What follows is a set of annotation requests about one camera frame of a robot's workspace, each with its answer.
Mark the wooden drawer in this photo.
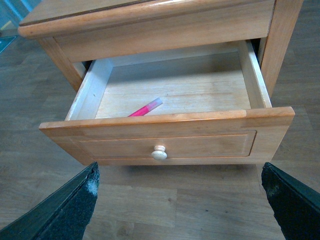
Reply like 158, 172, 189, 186
39, 40, 295, 166

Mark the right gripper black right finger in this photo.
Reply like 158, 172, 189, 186
261, 162, 320, 240

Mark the pink marker with clear cap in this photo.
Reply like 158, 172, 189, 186
129, 97, 163, 117

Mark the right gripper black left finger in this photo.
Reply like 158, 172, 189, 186
0, 162, 100, 240

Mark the light blue curtain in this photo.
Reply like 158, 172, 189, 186
0, 0, 42, 28

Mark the wooden nightstand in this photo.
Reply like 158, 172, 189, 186
18, 0, 303, 94

